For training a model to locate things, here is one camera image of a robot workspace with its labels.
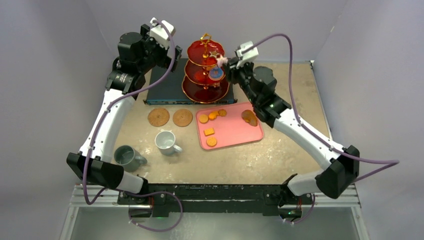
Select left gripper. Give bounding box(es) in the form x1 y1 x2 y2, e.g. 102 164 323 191
137 25 181 75

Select brown centred star cookie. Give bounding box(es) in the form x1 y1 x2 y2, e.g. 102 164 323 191
209 50 220 58

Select red three-tier cake stand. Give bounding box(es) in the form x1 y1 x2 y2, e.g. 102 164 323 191
184 33 229 89

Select pink silicone metal tongs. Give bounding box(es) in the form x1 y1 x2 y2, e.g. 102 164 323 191
216 55 229 68

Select blue frosted donut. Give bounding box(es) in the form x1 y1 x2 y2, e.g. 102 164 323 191
208 67 224 82

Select pink serving tray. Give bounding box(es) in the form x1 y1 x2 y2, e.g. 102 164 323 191
195 102 264 150

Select square yellow biscuit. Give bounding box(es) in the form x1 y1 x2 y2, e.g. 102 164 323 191
203 127 215 137

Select round biscuit tray corner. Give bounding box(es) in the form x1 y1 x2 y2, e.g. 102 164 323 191
206 136 218 147

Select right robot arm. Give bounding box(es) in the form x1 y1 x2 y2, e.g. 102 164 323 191
222 57 359 204

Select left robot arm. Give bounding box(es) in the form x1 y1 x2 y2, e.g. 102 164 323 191
66 18 182 205

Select brown baked bread piece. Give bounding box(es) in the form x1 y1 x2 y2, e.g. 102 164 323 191
241 109 258 127

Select swirl butter cookie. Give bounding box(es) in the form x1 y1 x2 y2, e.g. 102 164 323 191
217 109 227 117

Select orange fish shaped cake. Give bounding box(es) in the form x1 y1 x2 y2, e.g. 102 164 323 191
208 110 220 121

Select right woven rattan coaster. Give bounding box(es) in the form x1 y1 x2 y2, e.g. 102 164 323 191
172 108 193 127

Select woven rattan coaster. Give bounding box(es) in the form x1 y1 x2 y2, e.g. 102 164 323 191
172 108 193 127
147 107 170 127

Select round biscuit near fish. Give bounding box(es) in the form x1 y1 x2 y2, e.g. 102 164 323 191
198 114 209 124

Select left woven rattan coaster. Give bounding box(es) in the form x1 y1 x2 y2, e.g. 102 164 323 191
147 107 170 127

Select white ceramic mug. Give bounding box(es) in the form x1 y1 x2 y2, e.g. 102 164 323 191
154 131 183 156

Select grey ceramic mug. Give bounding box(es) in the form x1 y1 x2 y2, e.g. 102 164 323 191
114 145 148 173

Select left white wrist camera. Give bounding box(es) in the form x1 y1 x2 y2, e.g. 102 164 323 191
149 17 176 50

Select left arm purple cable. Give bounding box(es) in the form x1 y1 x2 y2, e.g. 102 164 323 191
82 19 183 232

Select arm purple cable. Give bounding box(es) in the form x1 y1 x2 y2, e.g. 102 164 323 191
82 19 183 232
241 33 400 225

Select dark network switch box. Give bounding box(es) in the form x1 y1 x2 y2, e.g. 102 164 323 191
143 58 238 106

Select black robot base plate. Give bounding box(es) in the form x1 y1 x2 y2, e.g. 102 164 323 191
118 183 313 217

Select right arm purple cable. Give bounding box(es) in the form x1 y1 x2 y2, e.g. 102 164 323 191
241 33 400 225

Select aluminium frame rail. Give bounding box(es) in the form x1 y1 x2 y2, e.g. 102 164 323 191
69 184 361 213

